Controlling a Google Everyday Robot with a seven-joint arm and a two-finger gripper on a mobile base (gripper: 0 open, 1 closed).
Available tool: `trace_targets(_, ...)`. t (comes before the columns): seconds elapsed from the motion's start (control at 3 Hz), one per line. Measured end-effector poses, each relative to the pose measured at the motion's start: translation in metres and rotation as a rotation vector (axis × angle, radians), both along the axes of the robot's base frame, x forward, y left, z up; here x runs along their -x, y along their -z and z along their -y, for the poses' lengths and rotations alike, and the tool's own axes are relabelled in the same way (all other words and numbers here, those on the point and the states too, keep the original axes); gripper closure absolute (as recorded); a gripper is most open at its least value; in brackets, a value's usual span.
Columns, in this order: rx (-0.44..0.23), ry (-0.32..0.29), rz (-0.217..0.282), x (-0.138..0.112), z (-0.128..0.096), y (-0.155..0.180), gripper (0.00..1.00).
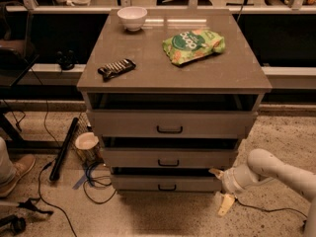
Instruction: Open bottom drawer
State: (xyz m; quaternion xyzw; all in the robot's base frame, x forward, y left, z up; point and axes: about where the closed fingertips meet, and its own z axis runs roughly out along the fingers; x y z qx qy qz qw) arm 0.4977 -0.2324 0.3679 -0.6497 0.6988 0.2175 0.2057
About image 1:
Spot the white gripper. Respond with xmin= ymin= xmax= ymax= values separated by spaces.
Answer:
xmin=208 ymin=164 xmax=260 ymax=216

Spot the grey drawer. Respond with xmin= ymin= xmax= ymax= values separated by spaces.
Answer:
xmin=102 ymin=149 xmax=238 ymax=169
xmin=111 ymin=175 xmax=222 ymax=193
xmin=87 ymin=110 xmax=257 ymax=139

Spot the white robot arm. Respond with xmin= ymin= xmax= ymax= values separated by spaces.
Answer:
xmin=209 ymin=149 xmax=316 ymax=237

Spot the grey drawer cabinet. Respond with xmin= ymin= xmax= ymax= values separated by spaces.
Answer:
xmin=77 ymin=9 xmax=272 ymax=179

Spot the paper cup on floor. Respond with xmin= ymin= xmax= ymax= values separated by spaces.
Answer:
xmin=75 ymin=132 xmax=101 ymax=163

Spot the green snack bag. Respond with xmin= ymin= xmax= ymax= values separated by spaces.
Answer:
xmin=162 ymin=29 xmax=225 ymax=66

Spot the black candy bar wrapper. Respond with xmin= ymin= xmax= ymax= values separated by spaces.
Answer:
xmin=98 ymin=59 xmax=136 ymax=81

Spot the black bar on floor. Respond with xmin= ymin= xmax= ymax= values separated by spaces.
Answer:
xmin=49 ymin=118 xmax=79 ymax=182

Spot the white bowl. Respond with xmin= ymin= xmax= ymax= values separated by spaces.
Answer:
xmin=118 ymin=6 xmax=147 ymax=32

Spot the black object on ledge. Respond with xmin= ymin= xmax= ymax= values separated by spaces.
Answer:
xmin=56 ymin=50 xmax=77 ymax=70

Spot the tan shoe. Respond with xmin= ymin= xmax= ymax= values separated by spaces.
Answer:
xmin=0 ymin=154 xmax=36 ymax=198

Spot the black clamp on floor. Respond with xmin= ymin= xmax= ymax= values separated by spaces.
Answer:
xmin=0 ymin=215 xmax=26 ymax=234

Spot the dark chair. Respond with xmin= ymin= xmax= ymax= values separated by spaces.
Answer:
xmin=0 ymin=1 xmax=39 ymax=88

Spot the black cable on floor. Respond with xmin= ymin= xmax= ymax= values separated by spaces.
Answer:
xmin=37 ymin=160 xmax=78 ymax=237

